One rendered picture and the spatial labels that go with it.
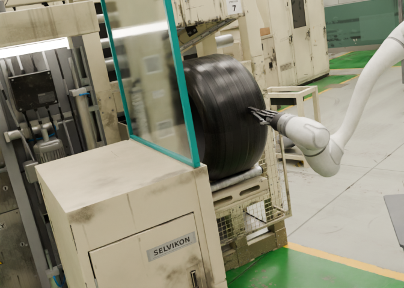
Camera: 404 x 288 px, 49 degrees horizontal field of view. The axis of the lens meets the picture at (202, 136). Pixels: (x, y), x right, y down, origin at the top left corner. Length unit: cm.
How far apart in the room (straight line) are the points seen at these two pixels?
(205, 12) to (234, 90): 58
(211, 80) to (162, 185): 83
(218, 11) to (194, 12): 14
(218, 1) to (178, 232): 145
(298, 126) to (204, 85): 49
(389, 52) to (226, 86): 66
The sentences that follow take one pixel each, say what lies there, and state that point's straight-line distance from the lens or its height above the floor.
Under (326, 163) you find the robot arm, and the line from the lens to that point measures 171.
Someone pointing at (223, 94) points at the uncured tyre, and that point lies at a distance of 189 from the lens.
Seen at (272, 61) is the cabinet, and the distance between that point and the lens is 737.
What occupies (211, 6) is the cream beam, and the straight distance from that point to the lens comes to 237.
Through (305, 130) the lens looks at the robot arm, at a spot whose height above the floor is 123.
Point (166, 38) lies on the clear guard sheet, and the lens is 121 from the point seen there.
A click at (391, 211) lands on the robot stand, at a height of 65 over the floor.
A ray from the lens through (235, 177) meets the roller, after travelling 212.
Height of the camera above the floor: 166
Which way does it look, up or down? 15 degrees down
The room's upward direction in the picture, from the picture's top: 10 degrees counter-clockwise
